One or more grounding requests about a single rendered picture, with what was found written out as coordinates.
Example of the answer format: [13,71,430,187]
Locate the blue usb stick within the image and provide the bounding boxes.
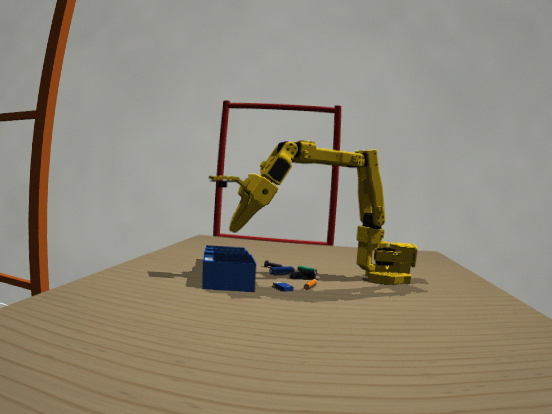
[273,282,294,292]

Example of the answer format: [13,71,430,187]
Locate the blue bin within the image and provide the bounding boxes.
[202,245,256,292]

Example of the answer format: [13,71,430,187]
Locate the dark grey bolt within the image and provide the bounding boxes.
[264,260,282,267]

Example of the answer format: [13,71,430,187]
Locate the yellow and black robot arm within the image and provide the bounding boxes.
[260,140,415,285]

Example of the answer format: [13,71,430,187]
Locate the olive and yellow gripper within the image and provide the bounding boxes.
[209,174,278,233]

